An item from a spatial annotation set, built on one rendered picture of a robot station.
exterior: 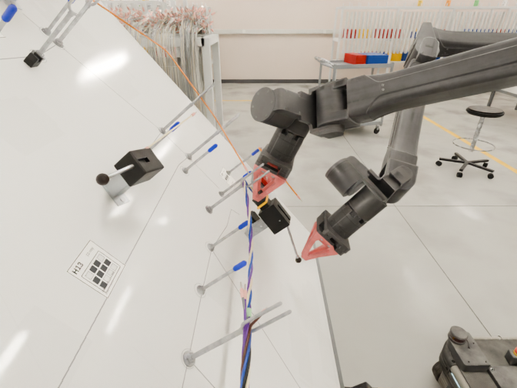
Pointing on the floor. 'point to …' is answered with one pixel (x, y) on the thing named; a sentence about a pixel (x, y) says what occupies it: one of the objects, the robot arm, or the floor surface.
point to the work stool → (475, 139)
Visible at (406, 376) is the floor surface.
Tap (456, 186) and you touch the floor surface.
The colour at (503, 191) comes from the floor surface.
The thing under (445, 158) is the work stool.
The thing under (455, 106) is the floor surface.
